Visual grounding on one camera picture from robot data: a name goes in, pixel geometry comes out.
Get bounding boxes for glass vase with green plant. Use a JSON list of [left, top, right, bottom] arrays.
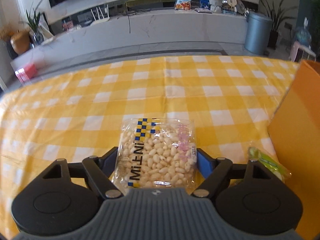
[[19, 0, 45, 46]]

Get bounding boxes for yellow checked tablecloth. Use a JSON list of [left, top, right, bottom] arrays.
[[0, 55, 320, 240]]

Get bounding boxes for green label nut packet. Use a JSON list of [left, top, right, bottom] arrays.
[[247, 146, 292, 180]]

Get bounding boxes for white router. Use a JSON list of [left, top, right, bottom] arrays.
[[89, 4, 110, 24]]

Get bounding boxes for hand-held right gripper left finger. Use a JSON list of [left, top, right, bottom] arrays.
[[41, 147, 123, 198]]

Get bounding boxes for round hand fan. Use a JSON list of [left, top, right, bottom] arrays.
[[224, 0, 237, 13]]

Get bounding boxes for trailing green houseplant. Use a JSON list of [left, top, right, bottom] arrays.
[[309, 0, 320, 60]]

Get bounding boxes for brown round vase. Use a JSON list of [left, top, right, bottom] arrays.
[[10, 31, 31, 54]]

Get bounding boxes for white round stool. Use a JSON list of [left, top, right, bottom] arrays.
[[290, 41, 317, 63]]

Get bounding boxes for potted long-leaf plant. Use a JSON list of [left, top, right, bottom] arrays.
[[254, 0, 298, 49]]

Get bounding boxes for dried yellow flowers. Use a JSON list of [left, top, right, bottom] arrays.
[[0, 24, 15, 42]]

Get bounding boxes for orange cardboard box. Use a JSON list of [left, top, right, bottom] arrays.
[[267, 59, 320, 240]]

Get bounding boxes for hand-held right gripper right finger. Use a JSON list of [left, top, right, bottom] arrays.
[[192, 149, 275, 197]]

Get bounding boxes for grey trash can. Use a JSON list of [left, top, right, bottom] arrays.
[[244, 11, 272, 55]]

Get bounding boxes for puffed rice bag blue checks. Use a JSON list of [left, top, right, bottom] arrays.
[[110, 117, 198, 189]]

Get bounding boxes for white marble TV console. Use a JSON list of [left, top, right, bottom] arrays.
[[10, 11, 248, 63]]

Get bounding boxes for pale fabric pouch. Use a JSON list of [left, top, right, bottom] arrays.
[[209, 0, 223, 13]]

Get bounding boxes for blue water jug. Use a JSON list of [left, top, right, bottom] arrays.
[[294, 17, 312, 46]]

